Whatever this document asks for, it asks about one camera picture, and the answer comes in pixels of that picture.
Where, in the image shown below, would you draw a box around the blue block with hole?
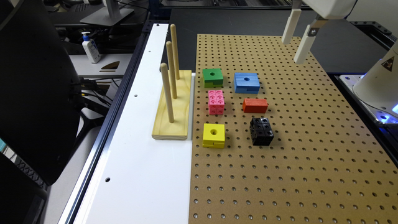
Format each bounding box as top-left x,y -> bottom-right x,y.
234,73 -> 260,94

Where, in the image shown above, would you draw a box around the black cables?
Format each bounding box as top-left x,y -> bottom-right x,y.
70,76 -> 124,108

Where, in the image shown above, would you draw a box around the monitor stand base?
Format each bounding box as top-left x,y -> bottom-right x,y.
80,0 -> 134,26

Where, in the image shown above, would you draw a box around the yellow block with hole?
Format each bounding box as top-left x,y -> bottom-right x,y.
202,123 -> 225,149

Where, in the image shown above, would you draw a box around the middle wooden peg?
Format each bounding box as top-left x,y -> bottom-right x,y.
166,41 -> 177,99

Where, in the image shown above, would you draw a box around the white board panel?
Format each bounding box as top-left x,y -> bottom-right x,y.
74,24 -> 192,223

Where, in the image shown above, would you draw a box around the black office chair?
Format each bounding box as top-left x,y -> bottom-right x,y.
1,0 -> 108,223

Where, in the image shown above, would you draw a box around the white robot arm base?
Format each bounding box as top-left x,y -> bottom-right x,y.
340,44 -> 397,126

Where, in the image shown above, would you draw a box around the lotion pump bottle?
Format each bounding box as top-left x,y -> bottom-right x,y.
81,32 -> 101,63

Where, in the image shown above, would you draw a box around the front wooden peg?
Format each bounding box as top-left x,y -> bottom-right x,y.
160,63 -> 174,123

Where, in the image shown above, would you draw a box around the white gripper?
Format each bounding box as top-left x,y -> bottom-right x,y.
282,0 -> 356,64

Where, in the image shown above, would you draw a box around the red rectangular block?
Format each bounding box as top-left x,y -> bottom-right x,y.
243,98 -> 268,113

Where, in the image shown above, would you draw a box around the wooden peg stand base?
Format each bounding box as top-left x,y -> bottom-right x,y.
152,70 -> 192,140

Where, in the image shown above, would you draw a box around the wooden peg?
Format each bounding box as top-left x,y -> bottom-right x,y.
160,63 -> 174,123
166,41 -> 177,99
170,24 -> 180,80

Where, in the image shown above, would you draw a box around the back wooden peg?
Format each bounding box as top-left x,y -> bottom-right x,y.
170,24 -> 180,80

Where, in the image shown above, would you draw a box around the green block with hole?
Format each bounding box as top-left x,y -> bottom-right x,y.
203,68 -> 223,88

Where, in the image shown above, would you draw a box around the brown pegboard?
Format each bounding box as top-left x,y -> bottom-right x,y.
189,34 -> 397,223

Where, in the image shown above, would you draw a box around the black linked cube block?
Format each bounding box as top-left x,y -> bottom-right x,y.
250,118 -> 274,146

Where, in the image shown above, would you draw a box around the pink linked cube block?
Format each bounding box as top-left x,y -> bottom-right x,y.
208,90 -> 224,115

